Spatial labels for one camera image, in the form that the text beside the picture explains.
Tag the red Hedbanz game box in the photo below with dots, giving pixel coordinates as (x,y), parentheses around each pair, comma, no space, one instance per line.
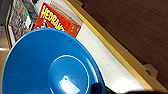
(56,18)

